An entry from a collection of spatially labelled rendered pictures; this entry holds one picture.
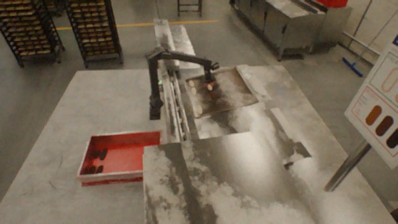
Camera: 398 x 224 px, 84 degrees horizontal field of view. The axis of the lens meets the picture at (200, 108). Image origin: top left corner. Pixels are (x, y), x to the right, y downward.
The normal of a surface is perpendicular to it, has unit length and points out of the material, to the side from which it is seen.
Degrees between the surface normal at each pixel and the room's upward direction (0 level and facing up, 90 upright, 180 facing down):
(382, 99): 90
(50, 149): 0
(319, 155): 0
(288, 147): 10
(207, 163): 0
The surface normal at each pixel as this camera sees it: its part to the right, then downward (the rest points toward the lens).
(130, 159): 0.03, -0.75
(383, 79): -0.99, 0.05
